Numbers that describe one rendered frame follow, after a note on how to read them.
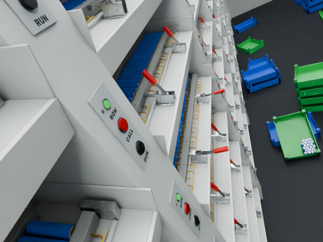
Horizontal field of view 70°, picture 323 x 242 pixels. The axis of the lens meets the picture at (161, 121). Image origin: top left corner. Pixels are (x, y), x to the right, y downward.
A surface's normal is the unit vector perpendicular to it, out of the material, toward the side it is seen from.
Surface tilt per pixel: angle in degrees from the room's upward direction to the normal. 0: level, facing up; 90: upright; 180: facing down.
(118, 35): 109
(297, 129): 26
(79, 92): 90
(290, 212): 0
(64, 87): 90
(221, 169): 19
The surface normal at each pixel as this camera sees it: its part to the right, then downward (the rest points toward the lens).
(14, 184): 0.97, 0.00
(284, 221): -0.46, -0.72
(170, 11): -0.17, 0.65
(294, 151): -0.48, -0.36
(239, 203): -0.15, -0.76
